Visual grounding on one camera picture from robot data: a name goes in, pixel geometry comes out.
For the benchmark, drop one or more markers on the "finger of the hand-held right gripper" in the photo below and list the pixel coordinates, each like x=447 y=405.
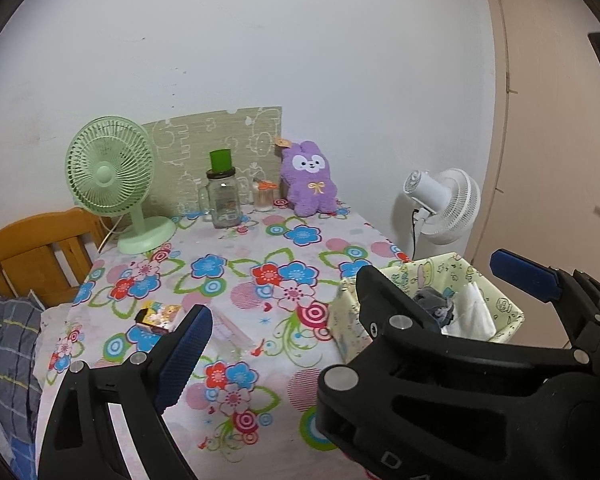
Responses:
x=382 y=305
x=522 y=275

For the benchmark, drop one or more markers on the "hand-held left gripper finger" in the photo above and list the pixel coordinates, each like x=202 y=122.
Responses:
x=182 y=355

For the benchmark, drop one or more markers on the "yellow cartoon fabric basket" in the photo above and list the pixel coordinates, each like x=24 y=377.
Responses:
x=505 y=310

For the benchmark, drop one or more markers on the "grey sock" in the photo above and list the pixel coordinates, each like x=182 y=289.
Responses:
x=430 y=300

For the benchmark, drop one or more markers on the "small colourful box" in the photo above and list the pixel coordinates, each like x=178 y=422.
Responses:
x=157 y=317

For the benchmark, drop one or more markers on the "clear plastic pouch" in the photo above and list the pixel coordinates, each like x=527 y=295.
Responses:
x=235 y=332

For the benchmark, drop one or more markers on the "white tissue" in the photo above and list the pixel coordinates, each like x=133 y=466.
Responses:
x=472 y=310

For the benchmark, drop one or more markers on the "floral tablecloth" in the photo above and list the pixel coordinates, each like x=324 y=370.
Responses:
x=260 y=270

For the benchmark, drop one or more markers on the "white fan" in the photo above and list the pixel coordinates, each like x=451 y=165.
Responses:
x=435 y=195

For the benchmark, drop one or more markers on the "beige door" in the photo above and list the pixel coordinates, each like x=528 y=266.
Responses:
x=555 y=135

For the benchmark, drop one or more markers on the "purple plush rabbit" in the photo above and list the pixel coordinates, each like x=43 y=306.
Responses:
x=310 y=180

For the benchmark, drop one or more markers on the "small glass with orange lid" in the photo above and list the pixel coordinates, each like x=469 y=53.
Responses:
x=264 y=197

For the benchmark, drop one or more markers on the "glass jar with black lid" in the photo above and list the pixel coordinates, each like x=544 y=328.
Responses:
x=224 y=200

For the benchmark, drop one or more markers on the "blue plaid blanket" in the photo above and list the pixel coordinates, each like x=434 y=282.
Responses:
x=5 y=340

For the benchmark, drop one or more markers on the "green desk fan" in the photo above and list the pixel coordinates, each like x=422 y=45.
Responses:
x=105 y=175

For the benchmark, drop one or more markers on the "green plastic cup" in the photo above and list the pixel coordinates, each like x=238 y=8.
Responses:
x=221 y=160

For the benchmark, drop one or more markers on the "green patterned board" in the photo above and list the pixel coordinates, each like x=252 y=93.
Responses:
x=180 y=145

